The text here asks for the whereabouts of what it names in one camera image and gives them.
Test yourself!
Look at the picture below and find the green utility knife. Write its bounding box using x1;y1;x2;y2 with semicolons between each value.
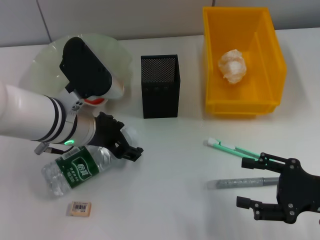
206;138;262;159

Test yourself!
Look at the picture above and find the beige eraser with barcode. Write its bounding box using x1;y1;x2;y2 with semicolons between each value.
66;200;93;217

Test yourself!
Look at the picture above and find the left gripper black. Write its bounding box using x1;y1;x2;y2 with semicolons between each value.
89;111;145;162

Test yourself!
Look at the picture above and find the black mesh pen holder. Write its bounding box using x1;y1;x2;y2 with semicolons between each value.
140;53;181;119

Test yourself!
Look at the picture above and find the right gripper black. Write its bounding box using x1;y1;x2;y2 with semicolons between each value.
236;151;320;225

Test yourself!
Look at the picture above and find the wavy green glass fruit plate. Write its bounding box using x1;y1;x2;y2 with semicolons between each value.
29;33;133;111

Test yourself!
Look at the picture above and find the grey marker pen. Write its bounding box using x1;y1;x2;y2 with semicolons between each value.
206;176;280;190

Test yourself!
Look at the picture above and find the orange fruit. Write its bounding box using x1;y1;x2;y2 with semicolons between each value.
83;97;108;106

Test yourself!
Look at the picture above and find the yellow plastic bin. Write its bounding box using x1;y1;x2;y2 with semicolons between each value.
201;6;288;119

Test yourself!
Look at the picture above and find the clear water bottle green label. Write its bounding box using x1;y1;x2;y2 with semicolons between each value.
41;126;141;198

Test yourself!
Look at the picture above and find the white paper ball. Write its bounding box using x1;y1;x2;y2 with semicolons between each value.
217;49;247;85

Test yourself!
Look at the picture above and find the left gripper cable silver plug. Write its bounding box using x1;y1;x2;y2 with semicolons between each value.
34;142;81;156

